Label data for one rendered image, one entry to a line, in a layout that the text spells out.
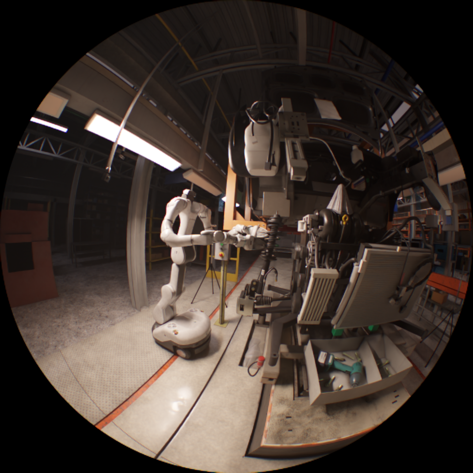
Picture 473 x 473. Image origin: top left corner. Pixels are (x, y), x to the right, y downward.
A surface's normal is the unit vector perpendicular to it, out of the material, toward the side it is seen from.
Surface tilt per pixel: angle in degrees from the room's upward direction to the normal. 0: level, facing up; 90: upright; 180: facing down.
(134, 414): 0
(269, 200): 90
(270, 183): 123
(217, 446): 0
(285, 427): 0
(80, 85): 90
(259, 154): 90
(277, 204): 90
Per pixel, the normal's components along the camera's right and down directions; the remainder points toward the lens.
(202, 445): 0.07, -1.00
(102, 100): 0.96, 0.07
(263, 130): -0.25, 0.02
